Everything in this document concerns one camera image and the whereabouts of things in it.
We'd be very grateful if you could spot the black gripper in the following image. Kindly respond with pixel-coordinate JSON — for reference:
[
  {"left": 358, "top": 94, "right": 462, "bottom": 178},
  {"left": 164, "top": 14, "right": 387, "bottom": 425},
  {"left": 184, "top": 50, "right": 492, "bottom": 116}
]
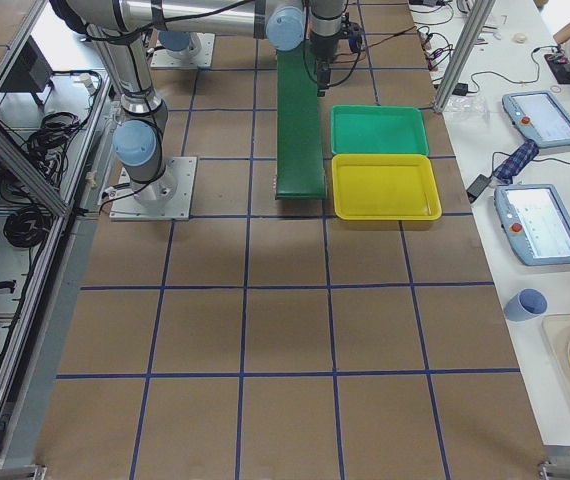
[{"left": 310, "top": 31, "right": 339, "bottom": 95}]

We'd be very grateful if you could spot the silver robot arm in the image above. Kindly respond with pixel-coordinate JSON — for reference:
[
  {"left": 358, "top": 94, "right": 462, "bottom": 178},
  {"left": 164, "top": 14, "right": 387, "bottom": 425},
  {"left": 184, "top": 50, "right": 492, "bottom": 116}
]
[
  {"left": 51, "top": 1, "right": 348, "bottom": 95},
  {"left": 51, "top": 1, "right": 167, "bottom": 188}
]

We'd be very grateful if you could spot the green plastic tray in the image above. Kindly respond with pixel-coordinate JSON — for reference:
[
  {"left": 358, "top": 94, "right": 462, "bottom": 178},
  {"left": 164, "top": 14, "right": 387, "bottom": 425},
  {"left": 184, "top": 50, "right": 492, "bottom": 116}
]
[{"left": 330, "top": 105, "right": 429, "bottom": 155}]

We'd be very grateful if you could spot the green conveyor belt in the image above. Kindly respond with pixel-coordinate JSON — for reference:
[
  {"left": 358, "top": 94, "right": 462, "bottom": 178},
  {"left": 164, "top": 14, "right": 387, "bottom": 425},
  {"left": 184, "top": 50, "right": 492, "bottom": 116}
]
[{"left": 276, "top": 46, "right": 326, "bottom": 200}]

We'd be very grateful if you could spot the yellow plastic tray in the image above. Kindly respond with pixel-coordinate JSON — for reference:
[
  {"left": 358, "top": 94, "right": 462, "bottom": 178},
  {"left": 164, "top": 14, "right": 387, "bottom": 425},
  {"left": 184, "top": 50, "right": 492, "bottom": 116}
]
[{"left": 332, "top": 154, "right": 442, "bottom": 221}]

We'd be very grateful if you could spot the teach pendant far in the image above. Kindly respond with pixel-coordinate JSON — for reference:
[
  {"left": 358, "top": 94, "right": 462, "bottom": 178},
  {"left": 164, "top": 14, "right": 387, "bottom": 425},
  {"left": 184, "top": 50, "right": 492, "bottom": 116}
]
[{"left": 501, "top": 90, "right": 570, "bottom": 149}]

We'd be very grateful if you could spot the teach pendant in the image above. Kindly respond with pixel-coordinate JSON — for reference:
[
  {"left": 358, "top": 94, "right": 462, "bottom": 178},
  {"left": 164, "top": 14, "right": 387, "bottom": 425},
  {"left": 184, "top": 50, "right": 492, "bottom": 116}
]
[
  {"left": 501, "top": 90, "right": 570, "bottom": 149},
  {"left": 494, "top": 184, "right": 570, "bottom": 266}
]

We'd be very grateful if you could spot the blue plaid cloth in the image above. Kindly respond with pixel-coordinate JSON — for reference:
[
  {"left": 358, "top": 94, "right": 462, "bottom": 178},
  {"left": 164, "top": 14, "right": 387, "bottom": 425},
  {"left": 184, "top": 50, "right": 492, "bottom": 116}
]
[{"left": 493, "top": 139, "right": 539, "bottom": 184}]

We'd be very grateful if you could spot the teach pendant near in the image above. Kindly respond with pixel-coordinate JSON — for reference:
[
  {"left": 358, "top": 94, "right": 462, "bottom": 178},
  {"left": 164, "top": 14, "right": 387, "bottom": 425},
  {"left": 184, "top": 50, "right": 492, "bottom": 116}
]
[{"left": 494, "top": 184, "right": 570, "bottom": 266}]

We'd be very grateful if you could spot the blue plastic cup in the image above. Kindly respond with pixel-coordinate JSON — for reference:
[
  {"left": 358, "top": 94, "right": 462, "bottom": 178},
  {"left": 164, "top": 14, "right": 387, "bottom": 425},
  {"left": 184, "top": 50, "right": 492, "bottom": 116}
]
[{"left": 504, "top": 288, "right": 548, "bottom": 322}]

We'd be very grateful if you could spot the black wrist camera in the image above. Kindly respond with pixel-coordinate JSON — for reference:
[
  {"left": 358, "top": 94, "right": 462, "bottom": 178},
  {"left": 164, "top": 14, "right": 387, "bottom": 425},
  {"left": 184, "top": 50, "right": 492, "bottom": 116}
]
[{"left": 341, "top": 18, "right": 363, "bottom": 54}]

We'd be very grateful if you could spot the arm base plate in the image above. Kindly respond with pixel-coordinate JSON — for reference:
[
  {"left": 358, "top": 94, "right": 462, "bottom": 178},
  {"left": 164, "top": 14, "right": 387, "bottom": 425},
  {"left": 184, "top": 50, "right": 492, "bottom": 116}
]
[
  {"left": 151, "top": 31, "right": 215, "bottom": 70},
  {"left": 109, "top": 157, "right": 197, "bottom": 221}
]

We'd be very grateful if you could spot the aluminium frame post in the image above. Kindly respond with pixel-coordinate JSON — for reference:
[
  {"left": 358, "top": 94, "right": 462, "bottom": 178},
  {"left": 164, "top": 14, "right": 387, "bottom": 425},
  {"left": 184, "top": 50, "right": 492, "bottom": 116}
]
[{"left": 433, "top": 0, "right": 495, "bottom": 114}]

